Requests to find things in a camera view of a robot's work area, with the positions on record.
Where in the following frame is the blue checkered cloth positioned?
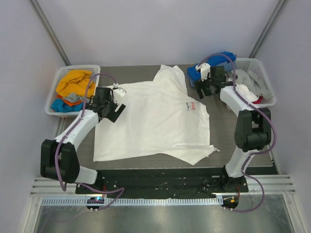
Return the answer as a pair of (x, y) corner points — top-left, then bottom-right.
(186, 61), (233, 88)

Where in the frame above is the blue t-shirt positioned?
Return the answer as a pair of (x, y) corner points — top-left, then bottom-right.
(186, 50), (237, 83)

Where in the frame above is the white t-shirt red print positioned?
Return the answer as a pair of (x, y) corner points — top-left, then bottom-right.
(93, 65), (216, 165)

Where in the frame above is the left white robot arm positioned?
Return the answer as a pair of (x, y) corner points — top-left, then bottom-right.
(40, 85), (126, 191)

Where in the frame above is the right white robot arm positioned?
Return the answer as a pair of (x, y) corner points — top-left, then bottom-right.
(194, 63), (271, 192)

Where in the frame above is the grey t-shirt in basket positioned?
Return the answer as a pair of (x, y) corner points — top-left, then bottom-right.
(235, 69), (272, 99)

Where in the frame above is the white shirt in basket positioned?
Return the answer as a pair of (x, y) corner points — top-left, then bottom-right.
(236, 84), (259, 102)

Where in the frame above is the orange shirt left basket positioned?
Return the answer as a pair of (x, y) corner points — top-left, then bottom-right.
(56, 94), (83, 107)

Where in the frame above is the grey shirt left basket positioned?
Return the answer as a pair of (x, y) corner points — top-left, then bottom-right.
(63, 93), (84, 103)

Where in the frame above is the yellow t-shirt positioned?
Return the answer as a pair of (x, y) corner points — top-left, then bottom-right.
(55, 69), (92, 97)

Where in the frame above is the left white plastic basket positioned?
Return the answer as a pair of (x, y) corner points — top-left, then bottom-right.
(45, 65), (101, 118)

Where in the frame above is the white plastic basket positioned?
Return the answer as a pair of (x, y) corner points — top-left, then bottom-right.
(235, 58), (276, 107)
(45, 65), (101, 118)

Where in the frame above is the teal t-shirt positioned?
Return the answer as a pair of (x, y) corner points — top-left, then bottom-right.
(51, 99), (83, 113)

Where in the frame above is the right white plastic basket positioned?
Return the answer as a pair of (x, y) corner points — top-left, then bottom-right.
(235, 58), (276, 107)

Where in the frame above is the red shirt in basket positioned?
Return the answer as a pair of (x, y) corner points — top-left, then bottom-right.
(251, 96), (263, 105)

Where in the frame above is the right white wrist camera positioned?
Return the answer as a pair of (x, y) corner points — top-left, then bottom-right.
(195, 63), (211, 81)

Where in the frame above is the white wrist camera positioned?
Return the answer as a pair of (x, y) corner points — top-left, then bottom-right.
(195, 63), (211, 81)
(112, 83), (126, 104)

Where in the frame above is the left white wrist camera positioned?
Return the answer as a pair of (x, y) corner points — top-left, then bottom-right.
(112, 83), (126, 104)

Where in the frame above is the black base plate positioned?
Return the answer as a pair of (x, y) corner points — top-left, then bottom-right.
(75, 167), (249, 198)

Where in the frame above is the slotted cable duct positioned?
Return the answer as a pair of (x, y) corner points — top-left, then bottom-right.
(41, 196), (223, 207)

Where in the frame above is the right aluminium corner post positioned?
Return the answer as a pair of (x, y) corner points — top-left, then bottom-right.
(248, 0), (289, 58)

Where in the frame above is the aluminium corner post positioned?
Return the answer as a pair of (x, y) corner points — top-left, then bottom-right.
(29, 0), (71, 66)
(248, 0), (289, 58)

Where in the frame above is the aluminium rail frame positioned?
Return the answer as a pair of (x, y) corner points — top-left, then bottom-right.
(31, 118), (297, 197)

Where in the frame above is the left aluminium corner post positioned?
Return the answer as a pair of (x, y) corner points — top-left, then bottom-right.
(29, 0), (71, 66)

